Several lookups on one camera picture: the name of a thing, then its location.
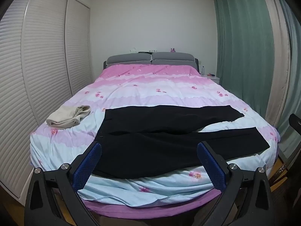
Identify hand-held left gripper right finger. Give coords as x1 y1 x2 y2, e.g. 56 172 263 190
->
197 141 274 226

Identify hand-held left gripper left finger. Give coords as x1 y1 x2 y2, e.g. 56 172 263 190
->
24 141 102 226

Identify black pants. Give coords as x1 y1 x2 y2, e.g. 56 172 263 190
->
90 105 270 179

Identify folded beige garment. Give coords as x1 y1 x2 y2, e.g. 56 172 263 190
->
46 105 92 130

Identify purple bed sheet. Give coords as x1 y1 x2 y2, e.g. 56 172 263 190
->
81 189 223 217

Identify white nightstand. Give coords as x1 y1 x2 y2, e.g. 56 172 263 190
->
202 74 221 84

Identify dark wicker chair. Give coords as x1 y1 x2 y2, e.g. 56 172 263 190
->
279 113 301 170

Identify pink floral duvet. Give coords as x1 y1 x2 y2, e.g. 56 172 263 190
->
29 65 281 205

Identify white louvred wardrobe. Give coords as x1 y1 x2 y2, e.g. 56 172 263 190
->
0 0 93 199

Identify grey upholstered bed headboard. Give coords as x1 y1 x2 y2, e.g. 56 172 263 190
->
103 52 200 74

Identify beige curtain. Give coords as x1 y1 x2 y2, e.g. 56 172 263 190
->
266 0 292 128

